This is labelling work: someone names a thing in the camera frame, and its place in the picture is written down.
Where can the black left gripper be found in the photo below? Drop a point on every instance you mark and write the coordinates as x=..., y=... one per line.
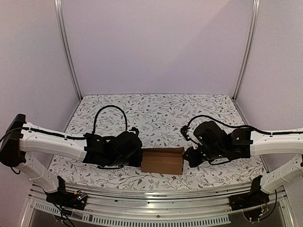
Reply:
x=137, y=162

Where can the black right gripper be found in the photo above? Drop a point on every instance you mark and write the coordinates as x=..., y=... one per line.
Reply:
x=191, y=158

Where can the brown cardboard box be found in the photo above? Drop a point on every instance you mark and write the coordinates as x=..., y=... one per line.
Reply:
x=163, y=160

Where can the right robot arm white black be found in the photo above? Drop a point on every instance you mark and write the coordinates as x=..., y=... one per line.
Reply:
x=211, y=143

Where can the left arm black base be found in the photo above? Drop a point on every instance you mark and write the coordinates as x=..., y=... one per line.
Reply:
x=75, y=200

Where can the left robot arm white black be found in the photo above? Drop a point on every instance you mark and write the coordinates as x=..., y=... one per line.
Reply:
x=22, y=139

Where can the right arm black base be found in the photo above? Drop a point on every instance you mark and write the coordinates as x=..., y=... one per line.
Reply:
x=255, y=197

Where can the floral patterned table mat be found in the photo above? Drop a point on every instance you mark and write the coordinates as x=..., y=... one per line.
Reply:
x=159, y=118

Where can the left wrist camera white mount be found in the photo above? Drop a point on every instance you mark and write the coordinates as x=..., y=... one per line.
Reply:
x=135, y=130

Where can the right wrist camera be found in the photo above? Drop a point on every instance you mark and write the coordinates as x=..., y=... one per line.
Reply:
x=185, y=134

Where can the aluminium front rail frame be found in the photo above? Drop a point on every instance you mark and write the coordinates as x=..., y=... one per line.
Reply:
x=107, y=207

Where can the right aluminium corner post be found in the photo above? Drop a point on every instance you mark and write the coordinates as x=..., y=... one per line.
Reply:
x=248, y=48

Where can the aluminium corner post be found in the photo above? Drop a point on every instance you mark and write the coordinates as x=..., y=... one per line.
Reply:
x=248, y=48
x=66, y=48

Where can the left aluminium corner post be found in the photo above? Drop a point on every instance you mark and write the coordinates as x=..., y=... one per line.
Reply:
x=66, y=48

